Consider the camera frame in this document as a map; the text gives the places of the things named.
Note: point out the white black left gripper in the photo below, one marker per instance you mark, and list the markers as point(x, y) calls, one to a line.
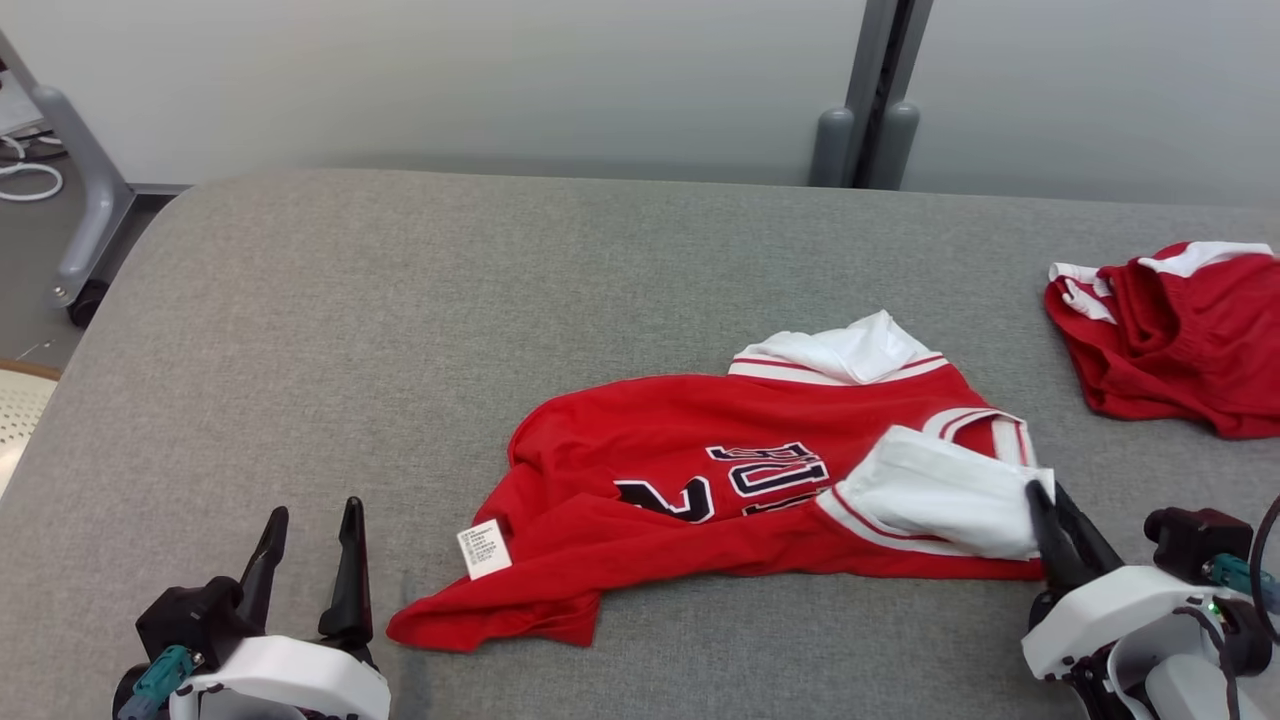
point(290, 685)

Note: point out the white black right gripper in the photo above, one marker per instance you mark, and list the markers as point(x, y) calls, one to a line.
point(1110, 610)

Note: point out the red basketball shorts white trim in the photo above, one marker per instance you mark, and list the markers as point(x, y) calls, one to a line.
point(1190, 360)

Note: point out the red jersey with white sleeves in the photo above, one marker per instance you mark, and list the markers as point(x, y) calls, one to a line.
point(640, 440)

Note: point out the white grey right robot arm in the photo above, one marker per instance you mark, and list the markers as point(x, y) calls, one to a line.
point(1180, 690)

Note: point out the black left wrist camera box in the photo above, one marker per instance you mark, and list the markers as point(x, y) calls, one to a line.
point(195, 620)

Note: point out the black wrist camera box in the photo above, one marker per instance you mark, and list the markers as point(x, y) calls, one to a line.
point(195, 620)
point(1195, 540)

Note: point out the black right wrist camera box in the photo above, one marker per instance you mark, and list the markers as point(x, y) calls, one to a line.
point(1195, 540)

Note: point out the teal right camera connector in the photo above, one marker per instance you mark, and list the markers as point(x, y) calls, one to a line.
point(1240, 578)

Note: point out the teal camera connector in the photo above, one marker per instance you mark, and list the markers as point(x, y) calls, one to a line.
point(1240, 578)
point(160, 680)

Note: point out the teal left camera connector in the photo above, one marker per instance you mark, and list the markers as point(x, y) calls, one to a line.
point(160, 680)

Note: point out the grey cart frame with caster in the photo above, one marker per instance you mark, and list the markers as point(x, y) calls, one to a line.
point(95, 190)

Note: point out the grey partition post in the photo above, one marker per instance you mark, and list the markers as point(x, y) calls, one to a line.
point(870, 90)

